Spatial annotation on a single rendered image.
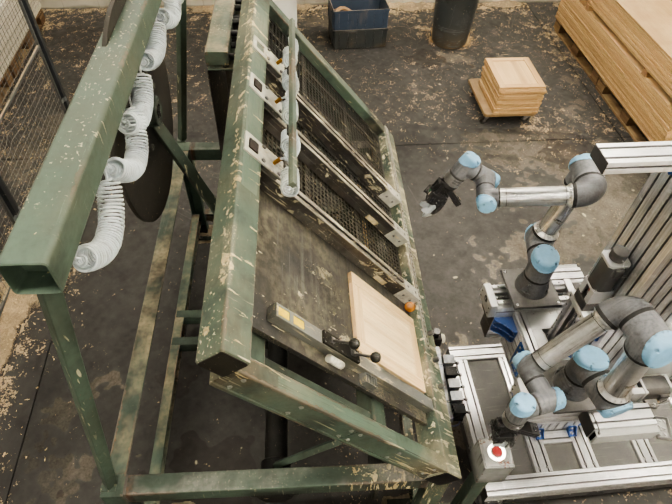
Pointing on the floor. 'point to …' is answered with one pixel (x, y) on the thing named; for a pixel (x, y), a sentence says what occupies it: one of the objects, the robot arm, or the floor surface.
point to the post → (468, 491)
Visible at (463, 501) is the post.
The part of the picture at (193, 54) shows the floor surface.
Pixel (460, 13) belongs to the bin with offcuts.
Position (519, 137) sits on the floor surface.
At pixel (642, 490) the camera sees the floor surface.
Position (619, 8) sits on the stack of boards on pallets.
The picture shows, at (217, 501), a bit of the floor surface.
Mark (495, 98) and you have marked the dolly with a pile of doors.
